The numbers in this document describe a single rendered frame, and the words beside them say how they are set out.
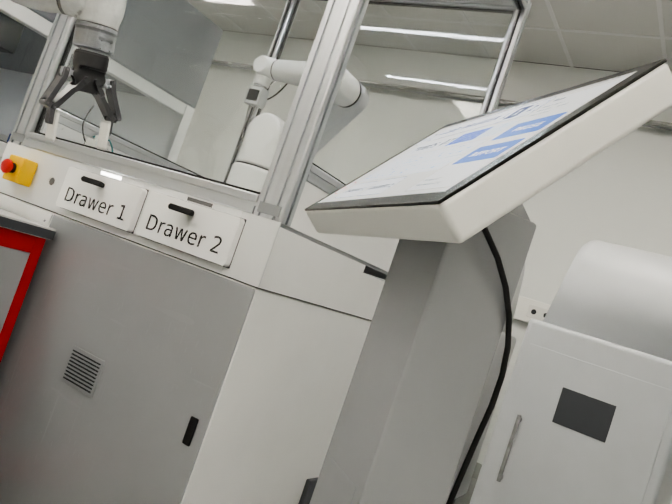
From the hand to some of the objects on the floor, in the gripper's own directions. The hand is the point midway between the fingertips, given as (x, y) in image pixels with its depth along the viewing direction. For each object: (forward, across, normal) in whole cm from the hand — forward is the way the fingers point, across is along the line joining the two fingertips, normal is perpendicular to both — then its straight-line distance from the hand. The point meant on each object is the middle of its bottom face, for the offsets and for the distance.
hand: (77, 140), depth 151 cm
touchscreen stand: (+94, -31, -97) cm, 138 cm away
